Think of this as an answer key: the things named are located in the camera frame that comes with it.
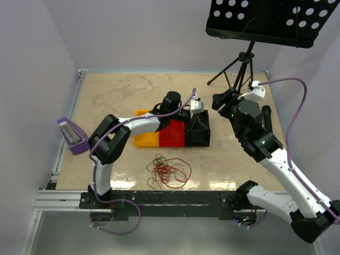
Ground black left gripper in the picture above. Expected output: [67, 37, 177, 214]
[169, 108, 208, 131]

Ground red and black wires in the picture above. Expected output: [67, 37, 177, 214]
[146, 153, 193, 191]

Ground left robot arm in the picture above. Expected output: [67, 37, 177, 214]
[88, 89, 205, 208]

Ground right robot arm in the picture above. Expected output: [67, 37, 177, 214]
[212, 88, 339, 243]

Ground black plastic bin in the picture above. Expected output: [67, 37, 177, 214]
[184, 109, 211, 147]

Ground red plastic bin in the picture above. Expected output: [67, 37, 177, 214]
[159, 120, 185, 147]

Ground yellow plastic bin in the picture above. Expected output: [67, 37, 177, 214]
[132, 119, 159, 148]

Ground black music stand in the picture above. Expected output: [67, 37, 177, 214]
[206, 0, 339, 90]

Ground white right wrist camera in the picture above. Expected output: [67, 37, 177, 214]
[237, 81, 266, 103]

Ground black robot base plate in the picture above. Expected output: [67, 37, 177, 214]
[79, 190, 254, 221]

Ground aluminium table frame rail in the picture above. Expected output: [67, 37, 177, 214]
[34, 69, 88, 210]

